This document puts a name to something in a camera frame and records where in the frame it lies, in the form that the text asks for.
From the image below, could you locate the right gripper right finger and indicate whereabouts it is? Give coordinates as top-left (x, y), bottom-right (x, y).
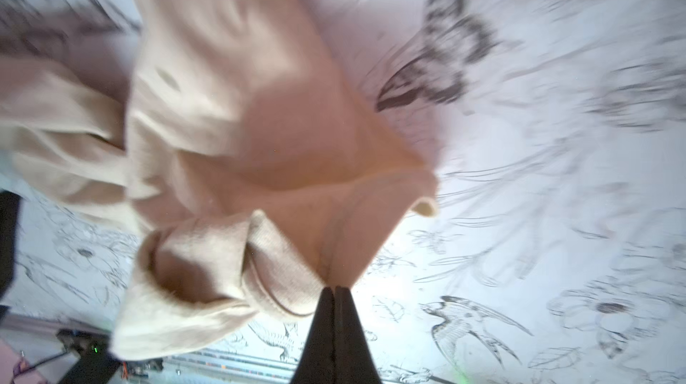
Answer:
top-left (335, 287), bottom-right (382, 384)

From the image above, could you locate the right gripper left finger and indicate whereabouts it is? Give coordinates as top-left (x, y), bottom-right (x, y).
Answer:
top-left (290, 288), bottom-right (335, 384)

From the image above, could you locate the beige t-shirt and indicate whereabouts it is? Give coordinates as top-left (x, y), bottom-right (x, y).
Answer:
top-left (1, 0), bottom-right (438, 361)

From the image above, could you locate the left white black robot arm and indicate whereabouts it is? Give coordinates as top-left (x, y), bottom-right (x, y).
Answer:
top-left (0, 191), bottom-right (21, 298)

